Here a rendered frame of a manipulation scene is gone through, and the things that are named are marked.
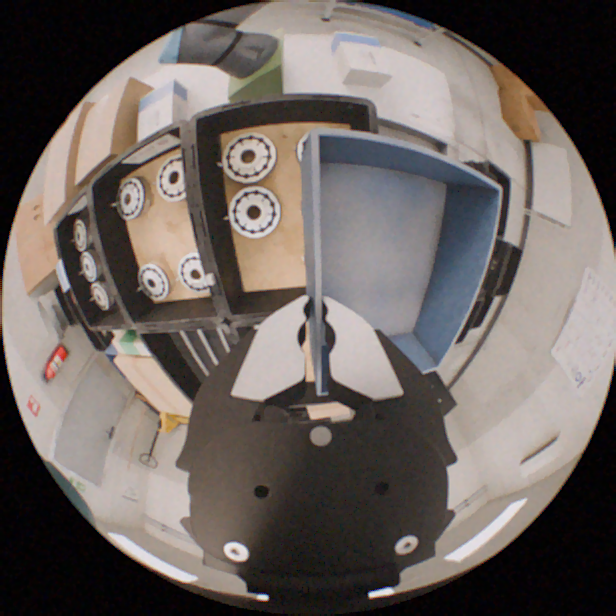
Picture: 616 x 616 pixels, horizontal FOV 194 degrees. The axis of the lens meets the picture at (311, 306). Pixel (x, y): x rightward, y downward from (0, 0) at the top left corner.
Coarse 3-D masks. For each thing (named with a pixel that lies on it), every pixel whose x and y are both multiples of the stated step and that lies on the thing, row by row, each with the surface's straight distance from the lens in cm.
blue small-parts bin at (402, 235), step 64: (320, 128) 10; (320, 192) 16; (384, 192) 18; (448, 192) 22; (320, 256) 9; (384, 256) 18; (448, 256) 21; (320, 320) 11; (384, 320) 23; (448, 320) 22; (320, 384) 17
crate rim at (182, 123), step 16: (176, 128) 39; (144, 144) 43; (96, 176) 54; (192, 192) 34; (192, 208) 34; (96, 224) 54; (192, 224) 34; (208, 272) 35; (208, 288) 36; (176, 320) 45; (192, 320) 43; (208, 320) 41
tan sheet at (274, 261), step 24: (288, 144) 41; (288, 168) 40; (288, 192) 39; (288, 216) 39; (240, 240) 42; (264, 240) 41; (288, 240) 40; (240, 264) 43; (264, 264) 42; (288, 264) 42; (264, 288) 44
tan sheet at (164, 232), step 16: (160, 160) 52; (128, 176) 59; (144, 176) 54; (160, 208) 50; (176, 208) 47; (128, 224) 58; (144, 224) 54; (160, 224) 50; (176, 224) 48; (144, 240) 55; (160, 240) 51; (176, 240) 48; (192, 240) 46; (144, 256) 56; (160, 256) 53; (176, 256) 50; (176, 272) 51; (176, 288) 54
